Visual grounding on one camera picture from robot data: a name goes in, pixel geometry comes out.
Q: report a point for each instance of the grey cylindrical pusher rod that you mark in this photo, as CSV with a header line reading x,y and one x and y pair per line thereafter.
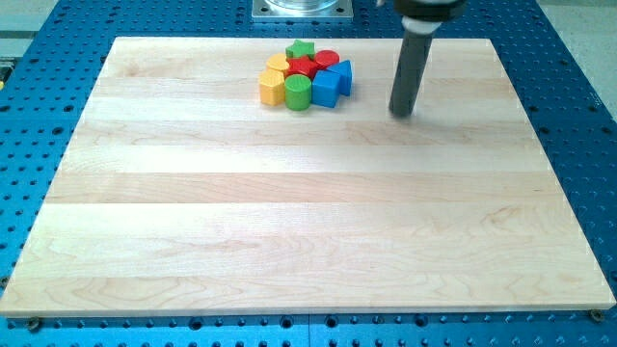
x,y
413,55

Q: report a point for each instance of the blue triangle block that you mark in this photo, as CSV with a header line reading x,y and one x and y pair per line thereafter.
x,y
345,72

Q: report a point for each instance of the red star block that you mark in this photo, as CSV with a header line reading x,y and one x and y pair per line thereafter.
x,y
302,66

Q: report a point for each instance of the green star block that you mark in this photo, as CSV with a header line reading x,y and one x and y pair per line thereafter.
x,y
299,49

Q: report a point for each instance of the red cylinder block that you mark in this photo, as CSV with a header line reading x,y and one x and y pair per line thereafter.
x,y
326,58

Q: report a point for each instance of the blue cube block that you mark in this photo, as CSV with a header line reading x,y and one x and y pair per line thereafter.
x,y
325,88

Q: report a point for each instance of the green cylinder block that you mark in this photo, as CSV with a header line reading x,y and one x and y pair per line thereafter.
x,y
297,92

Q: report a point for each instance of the yellow heart block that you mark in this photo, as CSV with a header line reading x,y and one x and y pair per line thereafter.
x,y
278,62

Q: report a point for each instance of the yellow hexagon block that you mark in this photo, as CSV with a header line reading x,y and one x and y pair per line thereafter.
x,y
271,87

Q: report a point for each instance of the wooden board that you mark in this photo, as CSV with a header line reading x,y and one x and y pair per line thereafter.
x,y
180,193

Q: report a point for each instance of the blue perforated table plate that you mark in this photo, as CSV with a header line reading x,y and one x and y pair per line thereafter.
x,y
50,85

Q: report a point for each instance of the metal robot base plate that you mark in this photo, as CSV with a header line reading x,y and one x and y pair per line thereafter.
x,y
301,9

